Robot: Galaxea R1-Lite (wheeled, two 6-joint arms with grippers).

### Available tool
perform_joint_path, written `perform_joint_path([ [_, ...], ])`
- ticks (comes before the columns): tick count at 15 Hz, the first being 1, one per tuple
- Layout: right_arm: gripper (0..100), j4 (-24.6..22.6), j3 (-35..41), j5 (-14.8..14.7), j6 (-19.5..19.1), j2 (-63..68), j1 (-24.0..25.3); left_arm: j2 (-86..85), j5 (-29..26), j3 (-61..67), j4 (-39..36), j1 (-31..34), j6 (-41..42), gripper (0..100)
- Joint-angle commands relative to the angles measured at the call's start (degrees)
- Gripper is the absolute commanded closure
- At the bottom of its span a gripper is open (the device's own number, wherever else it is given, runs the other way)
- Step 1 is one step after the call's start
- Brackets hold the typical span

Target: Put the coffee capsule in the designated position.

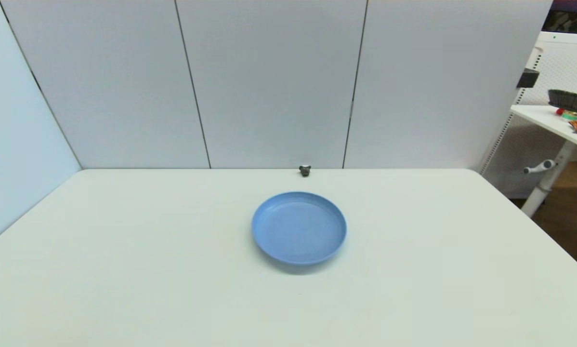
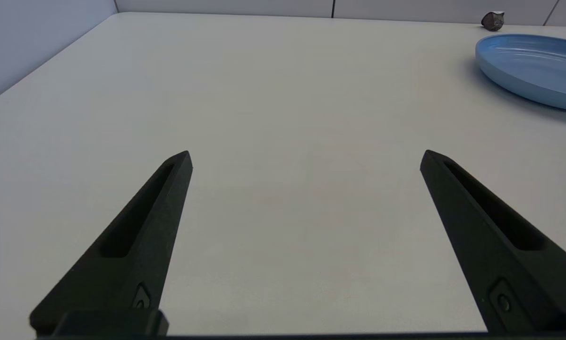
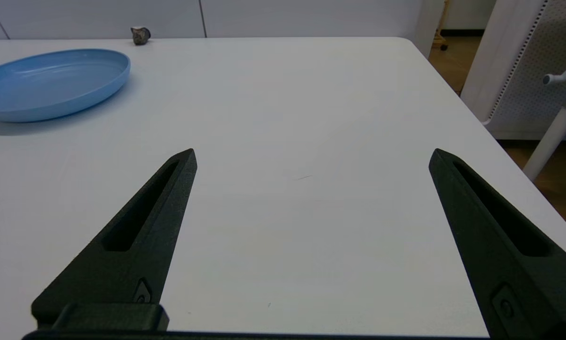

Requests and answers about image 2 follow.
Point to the blue round plate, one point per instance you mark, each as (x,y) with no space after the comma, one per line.
(533,66)

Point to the dark coffee capsule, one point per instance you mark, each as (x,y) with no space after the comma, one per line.
(493,21)

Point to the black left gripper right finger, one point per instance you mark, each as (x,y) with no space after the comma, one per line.
(500,255)

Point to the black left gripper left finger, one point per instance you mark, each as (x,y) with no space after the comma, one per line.
(141,245)

